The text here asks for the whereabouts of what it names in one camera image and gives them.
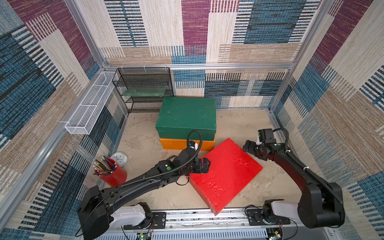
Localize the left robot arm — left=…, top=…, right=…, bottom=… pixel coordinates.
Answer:
left=76, top=130, right=211, bottom=240

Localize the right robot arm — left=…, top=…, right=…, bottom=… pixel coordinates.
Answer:
left=243, top=128, right=346, bottom=229

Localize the white round device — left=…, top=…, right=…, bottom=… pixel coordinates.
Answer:
left=110, top=152, right=128, bottom=167

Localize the red pencil cup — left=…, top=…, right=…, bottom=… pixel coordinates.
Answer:
left=95, top=158, right=127, bottom=187

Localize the green plastic case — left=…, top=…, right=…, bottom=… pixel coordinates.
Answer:
left=122, top=87, right=167, bottom=97

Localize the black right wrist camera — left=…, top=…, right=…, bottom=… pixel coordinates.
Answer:
left=258, top=129, right=277, bottom=145

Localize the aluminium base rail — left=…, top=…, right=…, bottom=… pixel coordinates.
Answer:
left=99, top=208, right=341, bottom=240

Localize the black wire mesh shelf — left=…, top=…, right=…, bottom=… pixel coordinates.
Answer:
left=113, top=67, right=174, bottom=114

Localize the white wire mesh basket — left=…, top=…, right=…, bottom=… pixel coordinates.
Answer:
left=65, top=72, right=115, bottom=135

